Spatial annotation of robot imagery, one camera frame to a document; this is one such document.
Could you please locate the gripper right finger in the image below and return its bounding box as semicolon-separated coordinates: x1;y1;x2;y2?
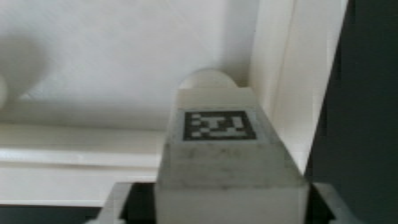
309;183;362;224

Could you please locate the white square table top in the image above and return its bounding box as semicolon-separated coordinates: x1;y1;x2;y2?
0;0;348;206

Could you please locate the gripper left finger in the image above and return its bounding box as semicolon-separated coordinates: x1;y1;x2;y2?
85;182;131;224

